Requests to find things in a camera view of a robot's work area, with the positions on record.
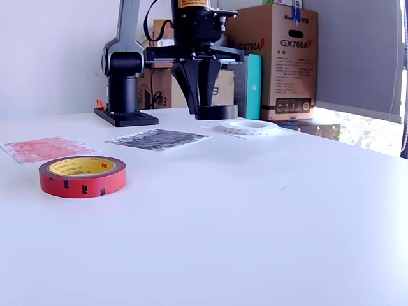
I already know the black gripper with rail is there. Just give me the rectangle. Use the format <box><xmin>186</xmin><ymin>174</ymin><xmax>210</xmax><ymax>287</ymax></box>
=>
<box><xmin>143</xmin><ymin>9</ymin><xmax>249</xmax><ymax>115</ymax></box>

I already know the black tape roll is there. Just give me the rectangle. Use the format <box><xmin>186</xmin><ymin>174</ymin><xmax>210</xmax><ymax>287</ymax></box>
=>
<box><xmin>194</xmin><ymin>103</ymin><xmax>239</xmax><ymax>121</ymax></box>

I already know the white tape roll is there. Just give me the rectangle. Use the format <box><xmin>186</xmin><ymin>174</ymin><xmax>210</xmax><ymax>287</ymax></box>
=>
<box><xmin>218</xmin><ymin>120</ymin><xmax>279</xmax><ymax>136</ymax></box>

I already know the red 3M tape roll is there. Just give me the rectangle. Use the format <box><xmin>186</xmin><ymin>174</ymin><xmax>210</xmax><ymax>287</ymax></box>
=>
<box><xmin>38</xmin><ymin>155</ymin><xmax>128</xmax><ymax>199</ymax></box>

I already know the cardboard box blue print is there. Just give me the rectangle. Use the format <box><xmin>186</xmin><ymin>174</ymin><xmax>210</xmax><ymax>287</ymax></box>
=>
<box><xmin>137</xmin><ymin>65</ymin><xmax>237</xmax><ymax>111</ymax></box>

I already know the plain white paper sheet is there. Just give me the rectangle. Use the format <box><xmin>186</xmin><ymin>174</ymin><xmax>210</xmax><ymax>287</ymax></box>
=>
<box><xmin>200</xmin><ymin>122</ymin><xmax>297</xmax><ymax>140</ymax></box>

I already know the teal box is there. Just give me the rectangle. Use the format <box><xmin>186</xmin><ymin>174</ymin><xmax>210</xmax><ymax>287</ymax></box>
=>
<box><xmin>234</xmin><ymin>53</ymin><xmax>263</xmax><ymax>121</ymax></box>

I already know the small cardboard box shipping label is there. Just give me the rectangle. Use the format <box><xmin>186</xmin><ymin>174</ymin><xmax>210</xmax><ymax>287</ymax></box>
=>
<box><xmin>152</xmin><ymin>19</ymin><xmax>175</xmax><ymax>48</ymax></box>

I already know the black scribbled paper sheet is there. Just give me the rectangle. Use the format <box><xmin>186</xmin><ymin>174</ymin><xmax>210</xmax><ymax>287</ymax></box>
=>
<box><xmin>103</xmin><ymin>127</ymin><xmax>214</xmax><ymax>153</ymax></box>

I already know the large GX760A cardboard box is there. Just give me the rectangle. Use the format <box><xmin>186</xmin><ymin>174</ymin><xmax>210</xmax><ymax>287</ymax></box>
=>
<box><xmin>224</xmin><ymin>3</ymin><xmax>319</xmax><ymax>122</ymax></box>

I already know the green white small box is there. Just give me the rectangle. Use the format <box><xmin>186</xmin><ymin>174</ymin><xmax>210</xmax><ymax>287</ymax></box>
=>
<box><xmin>261</xmin><ymin>0</ymin><xmax>305</xmax><ymax>6</ymax></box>

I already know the grey roller blind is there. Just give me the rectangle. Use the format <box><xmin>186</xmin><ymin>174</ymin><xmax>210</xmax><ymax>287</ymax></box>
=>
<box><xmin>302</xmin><ymin>0</ymin><xmax>405</xmax><ymax>124</ymax></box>

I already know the red scribbled paper sheet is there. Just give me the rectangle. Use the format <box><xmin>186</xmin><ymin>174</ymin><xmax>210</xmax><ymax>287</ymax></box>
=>
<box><xmin>0</xmin><ymin>136</ymin><xmax>101</xmax><ymax>164</ymax></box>

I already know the black hanging power cable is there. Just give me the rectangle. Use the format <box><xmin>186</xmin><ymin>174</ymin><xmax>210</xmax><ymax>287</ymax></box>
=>
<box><xmin>149</xmin><ymin>68</ymin><xmax>163</xmax><ymax>110</ymax></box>

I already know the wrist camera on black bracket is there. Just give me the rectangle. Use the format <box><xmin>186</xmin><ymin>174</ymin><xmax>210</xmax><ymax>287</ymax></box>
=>
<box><xmin>208</xmin><ymin>8</ymin><xmax>239</xmax><ymax>42</ymax></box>

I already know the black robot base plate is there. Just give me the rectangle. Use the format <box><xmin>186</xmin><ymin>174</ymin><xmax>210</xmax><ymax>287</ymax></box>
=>
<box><xmin>94</xmin><ymin>107</ymin><xmax>159</xmax><ymax>128</ymax></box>

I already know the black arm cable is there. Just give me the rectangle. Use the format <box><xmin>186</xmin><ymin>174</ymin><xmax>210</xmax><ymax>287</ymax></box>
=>
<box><xmin>143</xmin><ymin>0</ymin><xmax>175</xmax><ymax>42</ymax></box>

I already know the white bead chain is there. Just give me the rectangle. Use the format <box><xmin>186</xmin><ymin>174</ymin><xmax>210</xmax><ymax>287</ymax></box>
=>
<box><xmin>400</xmin><ymin>0</ymin><xmax>408</xmax><ymax>160</ymax></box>

